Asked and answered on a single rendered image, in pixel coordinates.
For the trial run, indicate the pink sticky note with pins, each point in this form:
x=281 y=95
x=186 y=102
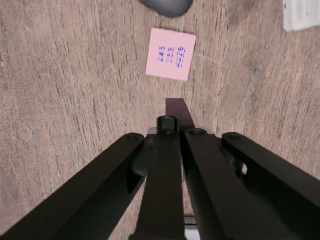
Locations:
x=170 y=55

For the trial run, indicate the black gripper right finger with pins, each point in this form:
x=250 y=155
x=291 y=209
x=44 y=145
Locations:
x=227 y=209

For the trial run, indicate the dark grey computer mouse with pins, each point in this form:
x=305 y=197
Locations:
x=170 y=9

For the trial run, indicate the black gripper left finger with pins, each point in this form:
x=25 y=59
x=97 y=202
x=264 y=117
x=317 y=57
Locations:
x=90 y=204

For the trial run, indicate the white desk phone body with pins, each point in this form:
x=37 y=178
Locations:
x=294 y=16

